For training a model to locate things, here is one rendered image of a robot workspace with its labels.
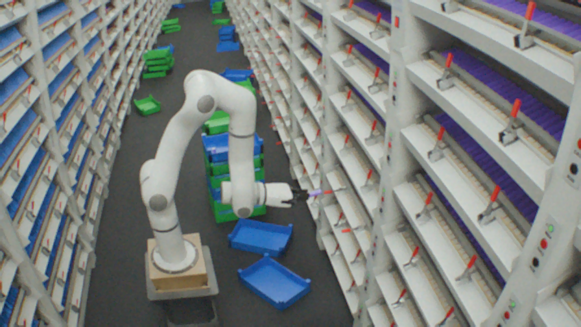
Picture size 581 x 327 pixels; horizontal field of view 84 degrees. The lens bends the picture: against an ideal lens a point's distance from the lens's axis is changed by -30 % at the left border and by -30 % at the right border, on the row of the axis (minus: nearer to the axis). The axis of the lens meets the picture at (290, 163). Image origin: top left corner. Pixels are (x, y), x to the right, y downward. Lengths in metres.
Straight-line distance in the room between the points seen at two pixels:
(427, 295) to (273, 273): 1.16
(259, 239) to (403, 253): 1.22
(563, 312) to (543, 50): 0.47
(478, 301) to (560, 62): 0.58
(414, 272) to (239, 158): 0.72
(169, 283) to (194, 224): 0.88
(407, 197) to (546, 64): 0.73
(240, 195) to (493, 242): 0.97
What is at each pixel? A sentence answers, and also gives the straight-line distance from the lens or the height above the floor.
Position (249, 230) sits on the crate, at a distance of 2.50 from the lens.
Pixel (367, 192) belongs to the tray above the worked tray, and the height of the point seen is 0.69.
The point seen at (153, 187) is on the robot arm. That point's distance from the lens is 1.48.
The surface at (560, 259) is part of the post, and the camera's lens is 0.72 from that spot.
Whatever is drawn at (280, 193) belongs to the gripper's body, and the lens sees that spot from 1.67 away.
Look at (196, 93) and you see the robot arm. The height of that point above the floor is 1.11.
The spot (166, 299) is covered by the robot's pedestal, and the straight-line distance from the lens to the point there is 1.79.
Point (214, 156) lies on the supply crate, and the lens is 2.33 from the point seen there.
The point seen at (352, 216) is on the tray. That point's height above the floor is 0.49.
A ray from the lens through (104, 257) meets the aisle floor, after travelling 2.49.
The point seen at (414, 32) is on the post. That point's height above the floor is 1.35.
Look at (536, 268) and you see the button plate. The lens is 0.76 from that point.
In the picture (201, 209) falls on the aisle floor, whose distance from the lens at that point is 2.69.
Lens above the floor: 1.59
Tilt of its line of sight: 31 degrees down
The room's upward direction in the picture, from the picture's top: straight up
